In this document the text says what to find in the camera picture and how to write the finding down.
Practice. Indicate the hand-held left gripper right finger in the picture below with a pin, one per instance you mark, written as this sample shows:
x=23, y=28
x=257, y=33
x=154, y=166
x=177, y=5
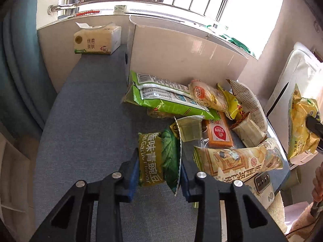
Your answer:
x=185, y=185

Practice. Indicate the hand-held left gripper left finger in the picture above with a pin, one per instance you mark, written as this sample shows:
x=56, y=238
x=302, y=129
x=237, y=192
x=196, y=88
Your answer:
x=133, y=181

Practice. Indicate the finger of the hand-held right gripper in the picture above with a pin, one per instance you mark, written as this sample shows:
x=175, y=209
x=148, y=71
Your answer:
x=313, y=124

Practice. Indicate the yellow chips bag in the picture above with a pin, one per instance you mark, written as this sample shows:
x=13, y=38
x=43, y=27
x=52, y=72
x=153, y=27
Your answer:
x=300, y=123

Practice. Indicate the green pea snack packet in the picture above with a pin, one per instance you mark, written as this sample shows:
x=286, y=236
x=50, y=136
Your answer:
x=156, y=156

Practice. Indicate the white storage bin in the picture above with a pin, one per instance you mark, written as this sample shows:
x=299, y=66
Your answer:
x=297, y=70

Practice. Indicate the orange cake packet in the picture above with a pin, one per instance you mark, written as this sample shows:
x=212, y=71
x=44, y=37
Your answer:
x=219, y=133

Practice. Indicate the person's right hand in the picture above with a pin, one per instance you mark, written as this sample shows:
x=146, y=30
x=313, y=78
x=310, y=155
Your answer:
x=318, y=184

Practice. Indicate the cream potato chips bag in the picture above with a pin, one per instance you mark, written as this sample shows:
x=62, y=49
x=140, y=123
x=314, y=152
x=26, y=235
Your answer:
x=227, y=161

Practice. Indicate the small pale green packet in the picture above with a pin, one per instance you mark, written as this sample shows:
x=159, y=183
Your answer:
x=189, y=128

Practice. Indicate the small beige packet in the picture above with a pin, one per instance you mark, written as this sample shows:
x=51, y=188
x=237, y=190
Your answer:
x=248, y=132

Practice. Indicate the newspaper print snack bag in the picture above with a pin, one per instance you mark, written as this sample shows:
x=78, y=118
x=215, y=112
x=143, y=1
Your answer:
x=248, y=100

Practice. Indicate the large green snack bag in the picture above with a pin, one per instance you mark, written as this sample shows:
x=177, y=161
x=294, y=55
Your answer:
x=161, y=82
x=176, y=108

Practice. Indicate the yellow snack packet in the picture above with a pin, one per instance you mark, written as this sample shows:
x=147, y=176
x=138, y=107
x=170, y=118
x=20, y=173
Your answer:
x=232, y=103

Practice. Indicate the clear round pastry packet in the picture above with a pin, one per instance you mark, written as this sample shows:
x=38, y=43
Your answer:
x=201, y=92

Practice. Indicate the beige fleece cloth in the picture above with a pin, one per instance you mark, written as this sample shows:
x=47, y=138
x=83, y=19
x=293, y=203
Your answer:
x=302, y=219

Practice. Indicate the green cloth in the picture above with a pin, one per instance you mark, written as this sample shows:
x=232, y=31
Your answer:
x=237, y=41

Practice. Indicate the white cardboard box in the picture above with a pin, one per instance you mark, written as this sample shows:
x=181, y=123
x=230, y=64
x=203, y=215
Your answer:
x=176, y=53

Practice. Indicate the tissue pack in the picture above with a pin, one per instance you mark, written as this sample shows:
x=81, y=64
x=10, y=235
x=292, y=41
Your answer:
x=96, y=41

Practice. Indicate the blue curtain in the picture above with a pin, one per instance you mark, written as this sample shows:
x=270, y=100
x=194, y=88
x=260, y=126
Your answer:
x=22, y=68

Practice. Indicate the red beaded stick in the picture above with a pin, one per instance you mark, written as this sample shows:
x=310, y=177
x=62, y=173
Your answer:
x=88, y=12

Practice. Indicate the chrome window rail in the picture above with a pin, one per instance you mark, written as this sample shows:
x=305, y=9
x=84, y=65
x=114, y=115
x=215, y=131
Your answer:
x=75, y=5

